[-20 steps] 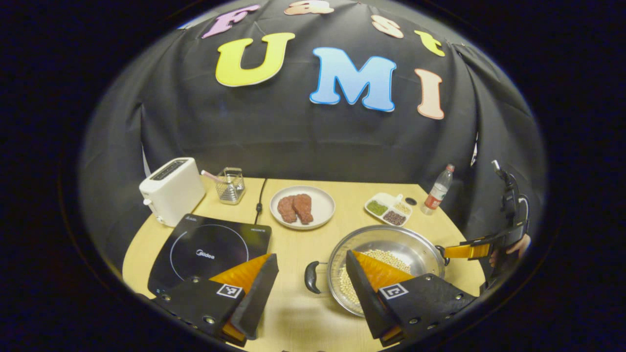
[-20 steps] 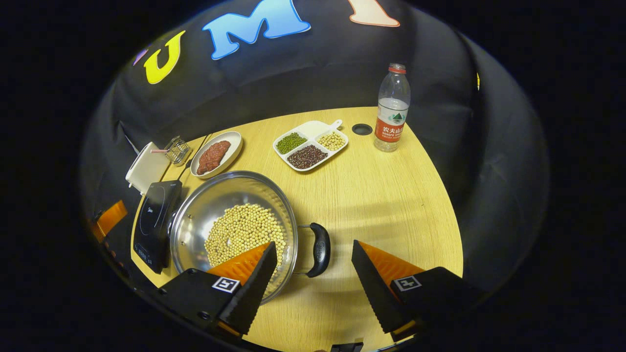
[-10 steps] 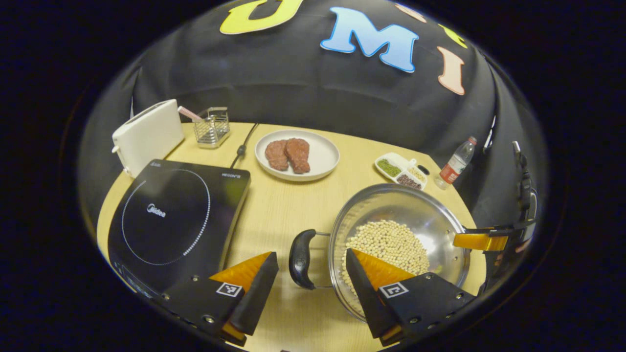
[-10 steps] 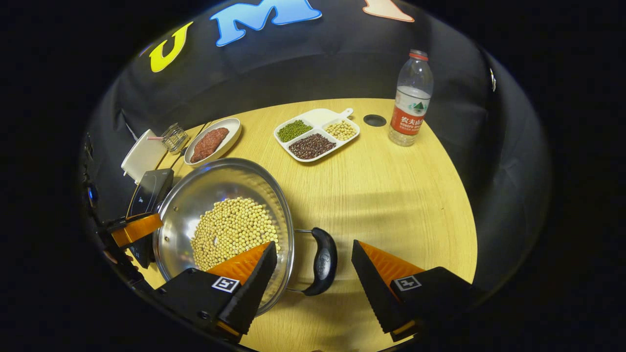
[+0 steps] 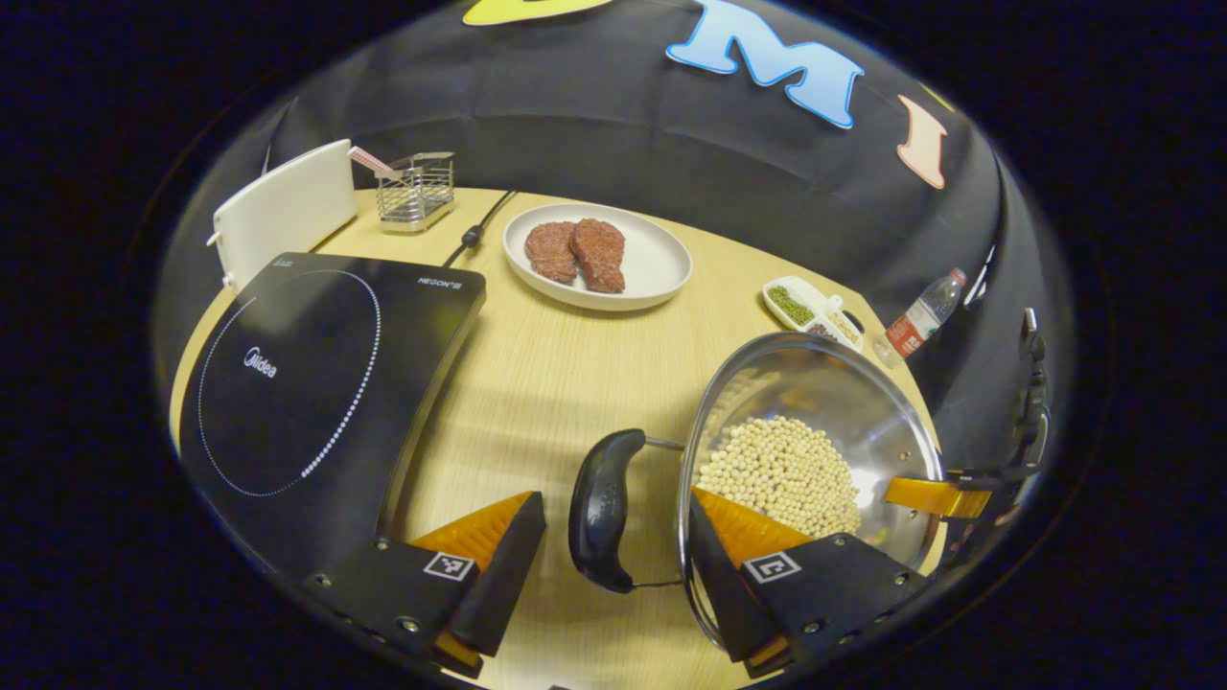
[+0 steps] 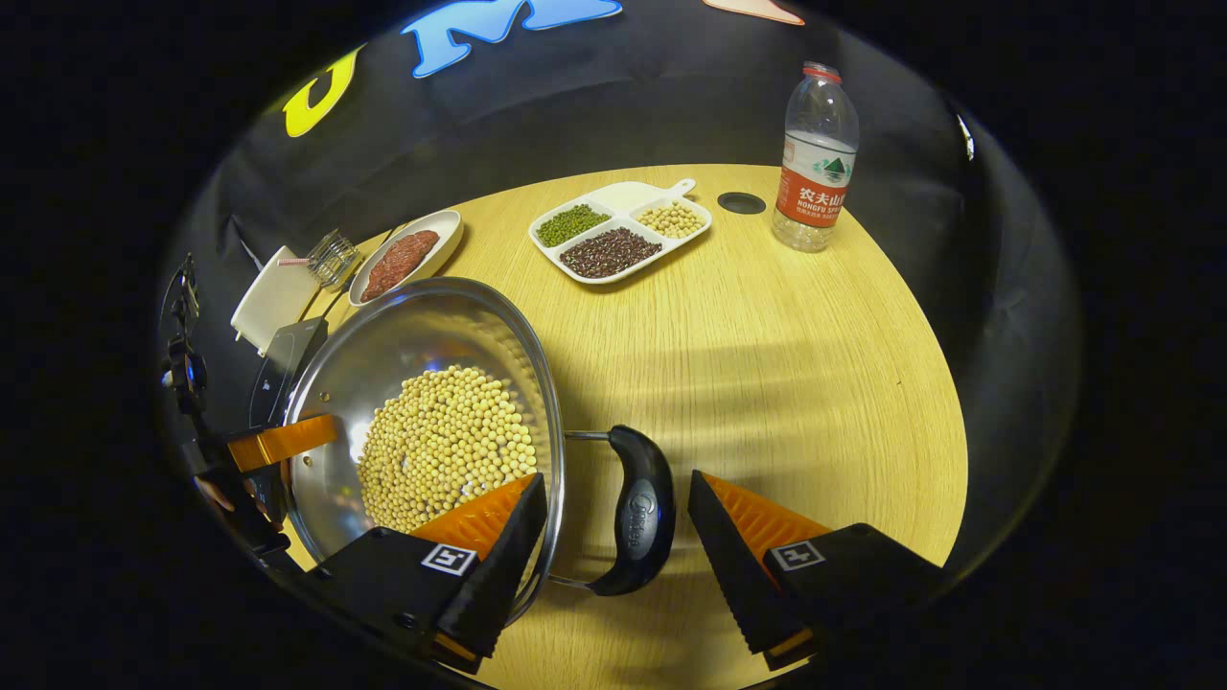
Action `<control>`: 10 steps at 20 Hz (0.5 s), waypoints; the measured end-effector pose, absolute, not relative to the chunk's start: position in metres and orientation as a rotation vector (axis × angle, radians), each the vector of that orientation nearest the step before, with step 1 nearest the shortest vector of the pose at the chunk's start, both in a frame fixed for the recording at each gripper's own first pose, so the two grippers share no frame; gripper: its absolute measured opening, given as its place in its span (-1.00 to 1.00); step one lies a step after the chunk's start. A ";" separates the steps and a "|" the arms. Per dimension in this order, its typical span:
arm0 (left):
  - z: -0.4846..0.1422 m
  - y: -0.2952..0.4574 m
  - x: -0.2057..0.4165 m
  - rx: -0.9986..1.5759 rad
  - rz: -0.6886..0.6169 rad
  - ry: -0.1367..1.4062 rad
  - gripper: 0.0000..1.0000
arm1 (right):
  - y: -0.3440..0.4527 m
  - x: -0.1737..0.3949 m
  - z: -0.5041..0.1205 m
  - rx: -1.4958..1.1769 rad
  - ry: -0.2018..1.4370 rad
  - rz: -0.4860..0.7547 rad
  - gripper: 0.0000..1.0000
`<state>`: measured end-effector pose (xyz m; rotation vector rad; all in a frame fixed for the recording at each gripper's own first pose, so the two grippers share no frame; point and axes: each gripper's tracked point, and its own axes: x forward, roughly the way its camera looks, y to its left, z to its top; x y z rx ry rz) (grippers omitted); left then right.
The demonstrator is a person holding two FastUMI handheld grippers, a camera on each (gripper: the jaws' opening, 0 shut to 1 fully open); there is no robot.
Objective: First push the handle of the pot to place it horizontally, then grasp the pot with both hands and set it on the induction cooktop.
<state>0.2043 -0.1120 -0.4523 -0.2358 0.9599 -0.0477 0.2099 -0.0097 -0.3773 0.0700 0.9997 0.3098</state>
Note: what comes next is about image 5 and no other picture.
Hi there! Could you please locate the black induction cooktop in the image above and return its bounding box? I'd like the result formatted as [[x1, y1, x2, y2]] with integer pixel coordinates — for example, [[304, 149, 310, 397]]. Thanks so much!
[[178, 252, 487, 576]]

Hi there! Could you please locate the clear water bottle red label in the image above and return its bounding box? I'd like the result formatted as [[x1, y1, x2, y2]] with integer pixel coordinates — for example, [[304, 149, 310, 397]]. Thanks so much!
[[874, 267, 968, 370]]

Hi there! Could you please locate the black backdrop cloth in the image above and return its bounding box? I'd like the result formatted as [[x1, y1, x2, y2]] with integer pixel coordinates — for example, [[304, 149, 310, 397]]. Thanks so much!
[[153, 0, 1075, 480]]

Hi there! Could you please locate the white oval plate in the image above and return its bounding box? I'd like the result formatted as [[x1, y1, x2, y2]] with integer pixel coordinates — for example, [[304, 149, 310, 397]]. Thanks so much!
[[502, 202, 693, 312]]

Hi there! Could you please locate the steel pot with black handle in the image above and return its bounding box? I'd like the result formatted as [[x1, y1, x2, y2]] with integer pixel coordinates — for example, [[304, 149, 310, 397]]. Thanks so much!
[[568, 332, 945, 653]]

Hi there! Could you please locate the black power cable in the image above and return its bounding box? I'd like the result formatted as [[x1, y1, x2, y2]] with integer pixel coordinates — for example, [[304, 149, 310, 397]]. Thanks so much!
[[442, 190, 519, 269]]

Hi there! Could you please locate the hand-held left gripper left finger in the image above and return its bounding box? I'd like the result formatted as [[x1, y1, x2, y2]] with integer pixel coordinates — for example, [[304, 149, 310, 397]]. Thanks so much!
[[305, 491, 547, 679]]

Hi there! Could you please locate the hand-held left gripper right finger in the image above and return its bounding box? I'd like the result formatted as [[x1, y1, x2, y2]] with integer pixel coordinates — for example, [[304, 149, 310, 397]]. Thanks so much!
[[688, 486, 929, 679]]

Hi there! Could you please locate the pile of yellow soybeans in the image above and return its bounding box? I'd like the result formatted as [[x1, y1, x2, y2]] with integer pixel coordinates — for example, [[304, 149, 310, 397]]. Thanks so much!
[[697, 415, 862, 540]]

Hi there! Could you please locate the white divided dish with beans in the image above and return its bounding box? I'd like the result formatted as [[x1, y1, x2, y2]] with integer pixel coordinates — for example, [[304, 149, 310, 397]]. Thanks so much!
[[762, 276, 865, 354]]

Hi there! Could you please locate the white toaster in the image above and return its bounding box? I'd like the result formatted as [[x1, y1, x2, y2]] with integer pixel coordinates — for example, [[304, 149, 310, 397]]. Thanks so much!
[[207, 139, 359, 291]]

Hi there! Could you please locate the small wire basket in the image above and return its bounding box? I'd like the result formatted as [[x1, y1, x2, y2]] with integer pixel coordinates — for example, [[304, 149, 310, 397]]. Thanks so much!
[[347, 146, 456, 235]]

